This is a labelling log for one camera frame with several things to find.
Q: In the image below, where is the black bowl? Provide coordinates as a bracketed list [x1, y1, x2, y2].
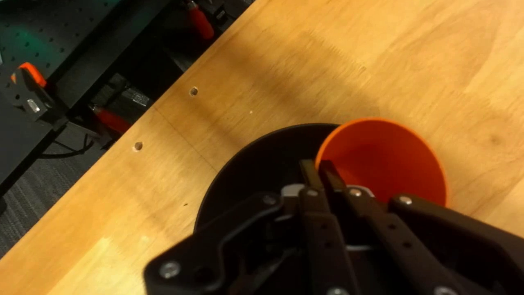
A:
[194, 120, 380, 253]

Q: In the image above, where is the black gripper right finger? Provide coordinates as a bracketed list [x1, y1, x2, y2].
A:
[318, 158, 524, 295]

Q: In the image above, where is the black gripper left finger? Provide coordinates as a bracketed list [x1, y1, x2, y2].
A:
[143, 157, 358, 295]

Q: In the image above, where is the orange plastic cup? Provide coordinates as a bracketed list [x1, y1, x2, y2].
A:
[315, 116, 451, 209]

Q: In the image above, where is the black perforated breadboard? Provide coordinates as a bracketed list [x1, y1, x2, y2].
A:
[0, 0, 174, 186]

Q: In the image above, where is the black orange bar clamp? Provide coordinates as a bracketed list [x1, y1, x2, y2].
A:
[9, 60, 63, 125]
[68, 71, 153, 147]
[163, 0, 243, 45]

